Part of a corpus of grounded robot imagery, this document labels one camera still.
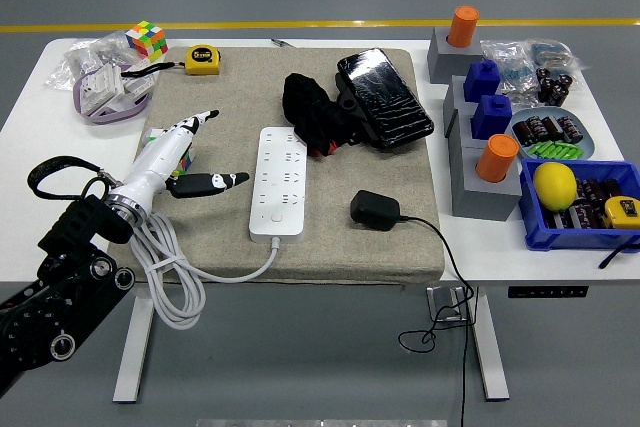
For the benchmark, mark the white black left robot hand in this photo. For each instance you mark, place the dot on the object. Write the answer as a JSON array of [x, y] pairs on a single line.
[[157, 157]]

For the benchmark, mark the black power adapter plug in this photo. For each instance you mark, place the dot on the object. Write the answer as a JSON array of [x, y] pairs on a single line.
[[372, 209]]

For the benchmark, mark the colourful puzzle cube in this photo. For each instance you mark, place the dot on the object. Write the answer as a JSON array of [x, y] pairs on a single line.
[[185, 162], [146, 39]]

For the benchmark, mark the purple shallow tray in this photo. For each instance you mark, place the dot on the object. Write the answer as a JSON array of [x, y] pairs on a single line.
[[107, 119]]

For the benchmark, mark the white plastic socket parts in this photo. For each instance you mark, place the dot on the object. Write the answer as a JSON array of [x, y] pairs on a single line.
[[102, 87]]

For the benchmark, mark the grey-brown fabric mat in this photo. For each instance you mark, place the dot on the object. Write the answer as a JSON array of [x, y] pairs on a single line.
[[240, 92]]

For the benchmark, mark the yellow tape measure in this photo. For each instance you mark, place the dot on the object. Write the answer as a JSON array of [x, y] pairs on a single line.
[[202, 59], [622, 212]]

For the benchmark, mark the clear bag of white parts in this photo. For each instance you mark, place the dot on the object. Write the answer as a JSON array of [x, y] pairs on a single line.
[[82, 57]]

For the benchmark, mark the crumpled black cloth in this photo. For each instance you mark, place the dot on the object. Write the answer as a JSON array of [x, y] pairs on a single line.
[[305, 102]]

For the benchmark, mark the small silver pen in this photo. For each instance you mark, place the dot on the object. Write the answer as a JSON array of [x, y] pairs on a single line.
[[280, 41]]

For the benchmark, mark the black plastic holder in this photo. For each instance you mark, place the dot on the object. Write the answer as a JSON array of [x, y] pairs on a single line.
[[347, 102]]

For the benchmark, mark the white table leg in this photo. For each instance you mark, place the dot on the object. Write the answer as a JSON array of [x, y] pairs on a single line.
[[492, 357], [132, 357]]

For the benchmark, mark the glossy black case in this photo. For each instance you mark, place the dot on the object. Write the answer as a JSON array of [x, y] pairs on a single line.
[[387, 97]]

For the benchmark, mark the grey block with hole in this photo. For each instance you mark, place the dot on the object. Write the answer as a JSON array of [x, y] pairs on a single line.
[[447, 62], [457, 132], [480, 202], [452, 102]]

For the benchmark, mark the orange cylinder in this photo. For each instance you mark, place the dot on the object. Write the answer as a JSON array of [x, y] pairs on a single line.
[[462, 27], [496, 157]]

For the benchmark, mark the blue square peg block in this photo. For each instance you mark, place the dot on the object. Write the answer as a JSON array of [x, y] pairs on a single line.
[[491, 117], [481, 81]]

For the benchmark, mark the clear bag of small parts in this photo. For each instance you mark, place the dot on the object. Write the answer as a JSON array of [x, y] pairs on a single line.
[[507, 64]]

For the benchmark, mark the dark cylindrical capacitor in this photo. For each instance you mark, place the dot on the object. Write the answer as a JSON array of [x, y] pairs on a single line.
[[552, 127], [536, 127], [571, 129], [524, 133]]

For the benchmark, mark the yellow lemon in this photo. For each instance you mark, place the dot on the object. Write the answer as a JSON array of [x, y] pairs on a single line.
[[554, 186]]

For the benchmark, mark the green plastic pieces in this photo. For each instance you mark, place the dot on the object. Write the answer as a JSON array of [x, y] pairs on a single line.
[[555, 150]]

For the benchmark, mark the dark capacitors heap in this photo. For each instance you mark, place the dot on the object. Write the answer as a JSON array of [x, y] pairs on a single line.
[[590, 197], [554, 87]]

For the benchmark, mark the clear bag of blue rings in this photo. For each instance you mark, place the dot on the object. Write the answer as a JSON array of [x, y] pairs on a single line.
[[555, 54]]

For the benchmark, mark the black table control panel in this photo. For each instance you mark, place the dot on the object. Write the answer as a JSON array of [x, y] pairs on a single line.
[[547, 292]]

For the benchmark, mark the blue plastic bin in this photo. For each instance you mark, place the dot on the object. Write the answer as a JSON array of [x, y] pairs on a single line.
[[575, 241]]

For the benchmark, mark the grey-blue oval plate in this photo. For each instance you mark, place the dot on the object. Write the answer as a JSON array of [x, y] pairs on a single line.
[[589, 144]]

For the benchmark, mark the silver metal bracket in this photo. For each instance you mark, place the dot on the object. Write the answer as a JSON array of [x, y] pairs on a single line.
[[435, 304]]

